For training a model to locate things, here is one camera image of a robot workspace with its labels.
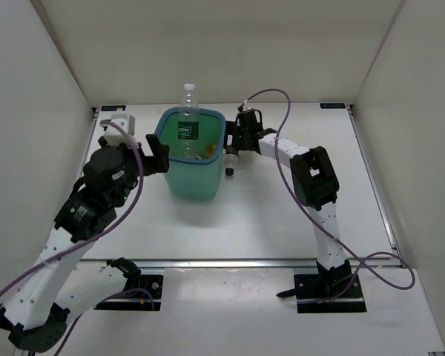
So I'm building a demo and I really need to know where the right table corner label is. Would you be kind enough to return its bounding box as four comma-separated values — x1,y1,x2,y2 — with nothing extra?
320,102,346,110

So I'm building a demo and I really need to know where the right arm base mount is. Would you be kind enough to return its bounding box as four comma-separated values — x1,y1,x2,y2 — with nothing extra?
277,260,367,314

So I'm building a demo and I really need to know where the clear bottle black cap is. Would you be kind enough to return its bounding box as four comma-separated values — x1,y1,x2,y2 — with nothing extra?
222,147,239,178

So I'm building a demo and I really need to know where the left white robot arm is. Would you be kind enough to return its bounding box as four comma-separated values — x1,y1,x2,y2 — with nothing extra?
0,134,169,355

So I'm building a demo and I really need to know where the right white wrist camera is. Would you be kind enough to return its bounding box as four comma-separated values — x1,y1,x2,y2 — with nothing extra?
237,100,254,113

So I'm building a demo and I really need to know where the orange juice bottle red cap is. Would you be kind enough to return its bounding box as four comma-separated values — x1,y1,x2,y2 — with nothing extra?
204,142,217,159

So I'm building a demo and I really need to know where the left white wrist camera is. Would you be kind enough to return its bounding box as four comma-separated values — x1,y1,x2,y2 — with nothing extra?
100,113,135,146

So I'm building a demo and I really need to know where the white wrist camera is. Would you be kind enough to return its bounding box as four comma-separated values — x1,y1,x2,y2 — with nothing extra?
237,100,254,113
100,113,135,146

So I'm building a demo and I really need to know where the table corner label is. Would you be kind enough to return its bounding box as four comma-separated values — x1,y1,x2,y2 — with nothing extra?
320,102,346,110
100,105,126,112

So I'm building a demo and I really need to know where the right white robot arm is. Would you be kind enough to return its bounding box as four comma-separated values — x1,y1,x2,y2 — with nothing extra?
225,105,352,299

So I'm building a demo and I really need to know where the left table corner label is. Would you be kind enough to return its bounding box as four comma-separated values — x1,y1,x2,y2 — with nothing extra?
100,105,126,112

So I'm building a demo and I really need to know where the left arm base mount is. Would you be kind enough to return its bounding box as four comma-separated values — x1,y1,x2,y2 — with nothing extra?
94,257,164,312

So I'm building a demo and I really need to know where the green plastic bin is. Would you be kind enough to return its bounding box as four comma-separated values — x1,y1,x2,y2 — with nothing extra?
155,107,225,200

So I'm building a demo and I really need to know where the clear bottle green label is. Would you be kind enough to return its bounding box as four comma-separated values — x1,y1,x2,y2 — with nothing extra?
177,83,200,159

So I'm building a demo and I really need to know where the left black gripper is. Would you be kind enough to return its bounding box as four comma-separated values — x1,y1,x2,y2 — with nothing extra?
112,133,169,207

